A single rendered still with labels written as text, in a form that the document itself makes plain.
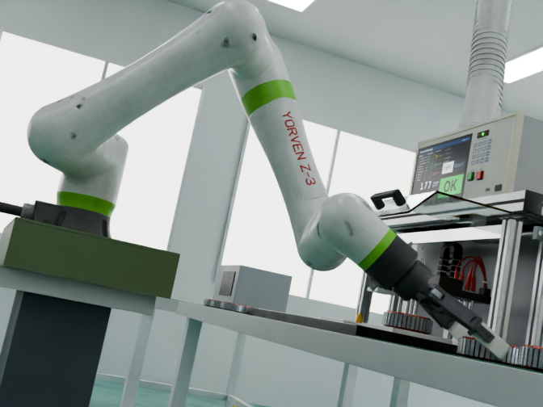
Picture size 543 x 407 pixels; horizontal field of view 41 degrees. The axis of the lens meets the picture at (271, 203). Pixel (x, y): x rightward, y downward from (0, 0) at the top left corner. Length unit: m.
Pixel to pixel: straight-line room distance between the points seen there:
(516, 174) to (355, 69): 5.47
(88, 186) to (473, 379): 0.92
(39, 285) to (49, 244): 0.08
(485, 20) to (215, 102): 3.49
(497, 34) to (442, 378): 2.61
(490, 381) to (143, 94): 0.84
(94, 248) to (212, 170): 5.03
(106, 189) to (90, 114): 0.21
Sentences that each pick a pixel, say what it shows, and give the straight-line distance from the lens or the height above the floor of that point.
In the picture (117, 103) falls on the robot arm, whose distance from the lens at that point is 1.45.
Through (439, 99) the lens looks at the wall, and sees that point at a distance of 7.53.
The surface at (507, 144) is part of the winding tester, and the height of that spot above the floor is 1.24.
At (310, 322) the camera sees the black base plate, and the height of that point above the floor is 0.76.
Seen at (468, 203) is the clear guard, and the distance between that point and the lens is 1.56.
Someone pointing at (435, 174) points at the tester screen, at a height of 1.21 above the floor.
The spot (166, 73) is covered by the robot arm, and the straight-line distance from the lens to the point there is 1.43.
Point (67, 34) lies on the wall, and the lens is 6.50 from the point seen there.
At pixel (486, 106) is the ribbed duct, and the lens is 3.28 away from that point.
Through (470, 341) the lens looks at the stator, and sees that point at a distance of 1.37.
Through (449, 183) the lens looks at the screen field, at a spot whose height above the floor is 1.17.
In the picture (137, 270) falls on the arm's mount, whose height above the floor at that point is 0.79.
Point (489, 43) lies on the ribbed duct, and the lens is 3.50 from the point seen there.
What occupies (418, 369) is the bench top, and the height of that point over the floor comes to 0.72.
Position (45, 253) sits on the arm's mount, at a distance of 1.45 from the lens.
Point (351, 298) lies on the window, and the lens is 6.86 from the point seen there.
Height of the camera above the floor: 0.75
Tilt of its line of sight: 9 degrees up
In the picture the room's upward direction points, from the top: 11 degrees clockwise
